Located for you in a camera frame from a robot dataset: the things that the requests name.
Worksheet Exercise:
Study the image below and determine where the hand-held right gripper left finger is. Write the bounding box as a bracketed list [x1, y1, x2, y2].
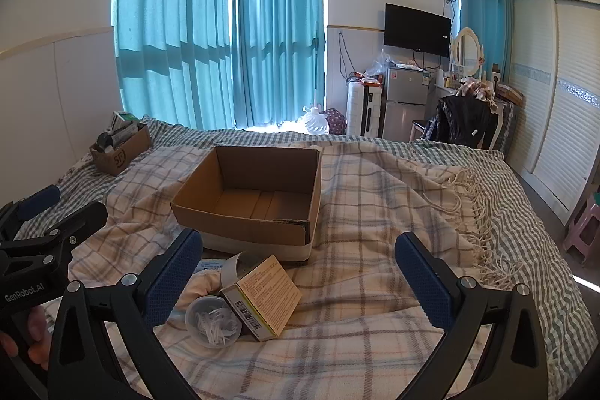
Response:
[47, 228, 207, 400]

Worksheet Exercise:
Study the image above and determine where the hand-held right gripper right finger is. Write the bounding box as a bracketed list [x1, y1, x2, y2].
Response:
[394, 232, 549, 400]

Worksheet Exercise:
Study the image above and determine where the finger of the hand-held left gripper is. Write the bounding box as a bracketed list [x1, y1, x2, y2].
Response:
[0, 201, 110, 274]
[0, 184, 63, 241]

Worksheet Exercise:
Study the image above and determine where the clear round plastic container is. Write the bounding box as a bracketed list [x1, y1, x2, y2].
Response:
[184, 294, 243, 349]

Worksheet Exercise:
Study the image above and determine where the yellow paper box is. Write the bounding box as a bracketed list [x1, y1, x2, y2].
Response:
[219, 254, 303, 342]

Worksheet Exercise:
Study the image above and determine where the large cardboard box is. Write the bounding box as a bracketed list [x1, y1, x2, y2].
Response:
[169, 145, 323, 264]

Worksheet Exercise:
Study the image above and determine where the person's left hand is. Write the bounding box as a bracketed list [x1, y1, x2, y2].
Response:
[0, 304, 51, 366]

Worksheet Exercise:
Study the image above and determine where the white tape roll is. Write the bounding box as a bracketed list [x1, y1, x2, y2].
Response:
[220, 252, 264, 288]

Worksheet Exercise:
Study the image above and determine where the small brown cardboard box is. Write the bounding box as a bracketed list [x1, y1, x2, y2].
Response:
[90, 123, 153, 177]

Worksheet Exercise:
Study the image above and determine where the beige plaid blanket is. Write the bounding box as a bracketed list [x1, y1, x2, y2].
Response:
[68, 138, 516, 400]

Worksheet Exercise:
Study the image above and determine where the green and white box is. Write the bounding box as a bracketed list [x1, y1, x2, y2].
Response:
[112, 111, 141, 129]

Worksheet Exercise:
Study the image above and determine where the green checked bed sheet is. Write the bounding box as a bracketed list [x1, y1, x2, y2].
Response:
[9, 116, 600, 400]

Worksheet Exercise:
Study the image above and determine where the white chair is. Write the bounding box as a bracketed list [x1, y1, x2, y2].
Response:
[410, 119, 433, 143]

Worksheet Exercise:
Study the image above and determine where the black jacket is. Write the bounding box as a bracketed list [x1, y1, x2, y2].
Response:
[424, 95, 498, 148]

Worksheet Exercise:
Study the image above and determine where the pink plastic stool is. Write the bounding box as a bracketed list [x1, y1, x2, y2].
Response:
[561, 191, 600, 266]

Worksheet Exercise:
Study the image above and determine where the dark floral bag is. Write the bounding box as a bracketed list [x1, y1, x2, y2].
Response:
[323, 108, 348, 135]

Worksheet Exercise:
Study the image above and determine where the white suitcase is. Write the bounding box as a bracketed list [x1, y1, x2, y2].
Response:
[347, 80, 386, 137]

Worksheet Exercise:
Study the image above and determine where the silver refrigerator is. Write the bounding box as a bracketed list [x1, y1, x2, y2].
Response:
[382, 66, 434, 143]

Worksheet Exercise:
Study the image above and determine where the clear water jug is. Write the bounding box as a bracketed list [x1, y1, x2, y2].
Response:
[300, 104, 329, 135]

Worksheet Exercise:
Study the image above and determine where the wide teal curtain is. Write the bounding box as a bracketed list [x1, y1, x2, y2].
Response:
[112, 0, 237, 131]

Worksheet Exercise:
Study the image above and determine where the clear plastic bag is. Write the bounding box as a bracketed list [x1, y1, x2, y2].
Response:
[363, 49, 395, 77]

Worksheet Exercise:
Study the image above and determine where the white slatted wardrobe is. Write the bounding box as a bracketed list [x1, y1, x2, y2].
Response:
[508, 0, 600, 223]

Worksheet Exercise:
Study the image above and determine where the white oval mirror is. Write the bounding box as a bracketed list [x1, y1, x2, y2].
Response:
[451, 27, 485, 77]

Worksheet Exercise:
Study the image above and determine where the narrow teal curtain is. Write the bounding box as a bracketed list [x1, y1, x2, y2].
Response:
[452, 0, 515, 77]

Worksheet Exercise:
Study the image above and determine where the black wall cable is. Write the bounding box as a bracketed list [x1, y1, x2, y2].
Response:
[338, 32, 358, 78]

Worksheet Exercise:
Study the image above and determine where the black wall television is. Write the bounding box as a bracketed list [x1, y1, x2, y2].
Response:
[383, 3, 452, 58]

